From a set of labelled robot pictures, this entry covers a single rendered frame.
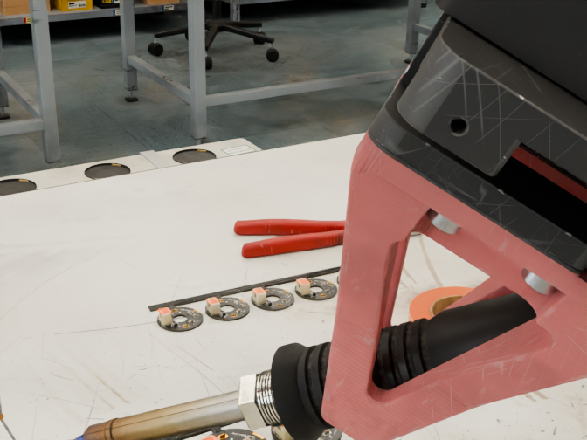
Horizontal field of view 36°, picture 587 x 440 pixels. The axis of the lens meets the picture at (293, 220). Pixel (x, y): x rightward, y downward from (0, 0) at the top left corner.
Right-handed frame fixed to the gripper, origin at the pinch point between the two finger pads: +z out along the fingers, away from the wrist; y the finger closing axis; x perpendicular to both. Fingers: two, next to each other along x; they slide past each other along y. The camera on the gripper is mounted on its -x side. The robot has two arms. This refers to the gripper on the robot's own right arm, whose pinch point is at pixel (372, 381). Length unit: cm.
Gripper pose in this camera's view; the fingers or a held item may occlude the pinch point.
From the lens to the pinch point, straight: 22.8
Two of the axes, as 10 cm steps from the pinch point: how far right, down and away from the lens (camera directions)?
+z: -4.7, 7.5, 4.7
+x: 8.4, 5.4, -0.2
